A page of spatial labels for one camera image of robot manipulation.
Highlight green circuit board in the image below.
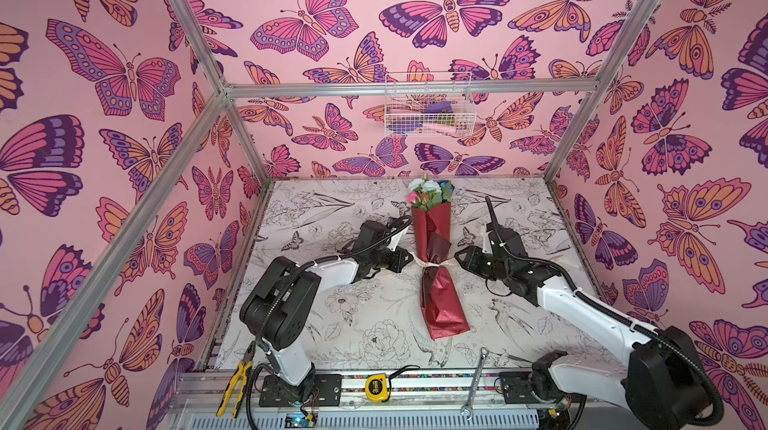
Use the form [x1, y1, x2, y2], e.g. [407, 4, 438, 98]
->
[284, 412, 318, 429]

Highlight aluminium frame post left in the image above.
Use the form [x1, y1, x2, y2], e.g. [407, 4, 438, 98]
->
[169, 0, 270, 186]

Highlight silver combination wrench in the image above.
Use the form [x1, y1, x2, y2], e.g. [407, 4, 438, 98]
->
[460, 347, 489, 421]

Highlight dark red wrapping paper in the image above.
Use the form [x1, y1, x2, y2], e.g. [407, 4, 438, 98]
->
[412, 202, 470, 340]

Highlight yellow handled pliers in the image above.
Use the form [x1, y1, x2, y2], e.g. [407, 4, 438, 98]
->
[216, 341, 256, 418]

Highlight blue fake rose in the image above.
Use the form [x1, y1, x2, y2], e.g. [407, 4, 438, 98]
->
[439, 180, 454, 202]

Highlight cream satin ribbon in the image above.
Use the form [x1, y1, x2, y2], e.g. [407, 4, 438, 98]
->
[413, 255, 455, 269]

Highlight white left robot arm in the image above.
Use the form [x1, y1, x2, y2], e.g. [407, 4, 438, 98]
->
[239, 216, 414, 400]

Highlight yellow tape measure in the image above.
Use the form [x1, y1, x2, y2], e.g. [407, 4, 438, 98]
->
[364, 373, 391, 402]

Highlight white fake rose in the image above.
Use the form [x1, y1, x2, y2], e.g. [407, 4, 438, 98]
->
[406, 175, 446, 211]

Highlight white wire basket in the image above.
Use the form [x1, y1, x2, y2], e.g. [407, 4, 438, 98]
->
[382, 72, 477, 139]

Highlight aluminium frame crossbar back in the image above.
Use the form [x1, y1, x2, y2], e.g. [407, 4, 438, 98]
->
[226, 78, 599, 100]

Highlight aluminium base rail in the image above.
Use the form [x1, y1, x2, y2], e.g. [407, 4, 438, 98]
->
[170, 366, 670, 416]

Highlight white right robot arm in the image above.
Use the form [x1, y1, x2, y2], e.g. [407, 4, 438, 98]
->
[454, 222, 724, 429]

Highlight aluminium frame post right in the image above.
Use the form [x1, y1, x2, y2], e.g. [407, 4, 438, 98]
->
[543, 0, 661, 183]

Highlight aluminium frame post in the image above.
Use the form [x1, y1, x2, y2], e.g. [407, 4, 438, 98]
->
[543, 0, 661, 183]
[169, 0, 270, 186]

